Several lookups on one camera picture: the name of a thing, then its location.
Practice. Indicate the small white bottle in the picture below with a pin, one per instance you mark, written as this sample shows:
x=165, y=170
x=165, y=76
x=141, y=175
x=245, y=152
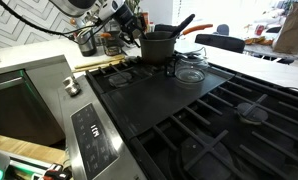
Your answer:
x=151, y=27

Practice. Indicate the wooden spatula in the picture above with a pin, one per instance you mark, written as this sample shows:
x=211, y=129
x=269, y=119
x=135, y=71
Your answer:
x=99, y=62

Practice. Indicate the red cup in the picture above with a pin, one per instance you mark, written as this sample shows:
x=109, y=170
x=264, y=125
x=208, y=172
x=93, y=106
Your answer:
x=259, y=30

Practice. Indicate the silver stove knob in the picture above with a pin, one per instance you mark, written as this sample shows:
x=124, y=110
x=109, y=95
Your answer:
x=68, y=81
x=74, y=90

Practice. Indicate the wooden spoon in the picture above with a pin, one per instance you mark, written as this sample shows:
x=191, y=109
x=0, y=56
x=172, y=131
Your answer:
x=95, y=66

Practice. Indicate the black cooking spoon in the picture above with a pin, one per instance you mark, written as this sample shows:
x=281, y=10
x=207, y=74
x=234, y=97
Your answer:
x=184, y=24

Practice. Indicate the black cast iron grate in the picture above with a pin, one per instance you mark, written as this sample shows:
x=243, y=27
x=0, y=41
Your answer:
x=104, y=70
x=206, y=146

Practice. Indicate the blue chair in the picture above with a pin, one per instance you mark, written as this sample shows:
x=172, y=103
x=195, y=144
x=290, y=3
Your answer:
x=223, y=29

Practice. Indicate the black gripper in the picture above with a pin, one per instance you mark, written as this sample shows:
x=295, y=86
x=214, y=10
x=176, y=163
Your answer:
x=127, y=18

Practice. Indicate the stainless dishwasher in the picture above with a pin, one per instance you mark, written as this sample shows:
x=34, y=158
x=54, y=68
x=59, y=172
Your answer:
x=15, y=113

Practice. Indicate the jar with orange lid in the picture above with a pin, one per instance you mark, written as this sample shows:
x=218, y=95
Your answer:
x=112, y=46

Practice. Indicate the yellow crumpled wrapper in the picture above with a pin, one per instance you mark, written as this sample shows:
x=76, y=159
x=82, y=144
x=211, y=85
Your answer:
x=255, y=40

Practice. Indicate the black chair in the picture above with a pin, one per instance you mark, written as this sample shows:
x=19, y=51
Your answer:
x=165, y=28
x=219, y=42

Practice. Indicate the gray dining table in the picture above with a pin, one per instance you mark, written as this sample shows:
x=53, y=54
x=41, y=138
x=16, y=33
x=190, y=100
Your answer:
x=262, y=50

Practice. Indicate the glass coffee carafe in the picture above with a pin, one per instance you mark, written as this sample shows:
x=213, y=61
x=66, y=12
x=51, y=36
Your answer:
x=190, y=71

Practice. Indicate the metal utensil holder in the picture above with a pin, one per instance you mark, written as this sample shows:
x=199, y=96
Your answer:
x=87, y=45

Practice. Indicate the orange bottle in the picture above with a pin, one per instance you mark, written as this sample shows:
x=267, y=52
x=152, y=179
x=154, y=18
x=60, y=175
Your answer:
x=145, y=21

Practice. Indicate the black gas stove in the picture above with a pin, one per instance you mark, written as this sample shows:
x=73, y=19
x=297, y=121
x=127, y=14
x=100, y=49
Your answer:
x=99, y=156

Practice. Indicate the brown paper bag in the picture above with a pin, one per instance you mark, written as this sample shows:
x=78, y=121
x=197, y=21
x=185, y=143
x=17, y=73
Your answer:
x=292, y=30

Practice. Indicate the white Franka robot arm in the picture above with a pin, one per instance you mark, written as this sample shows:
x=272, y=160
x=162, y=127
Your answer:
x=72, y=5

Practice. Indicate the wooden table top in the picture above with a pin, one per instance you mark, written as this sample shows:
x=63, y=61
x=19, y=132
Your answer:
x=22, y=146

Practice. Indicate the black griddle plate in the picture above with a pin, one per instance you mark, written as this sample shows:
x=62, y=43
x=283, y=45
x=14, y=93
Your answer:
x=149, y=100

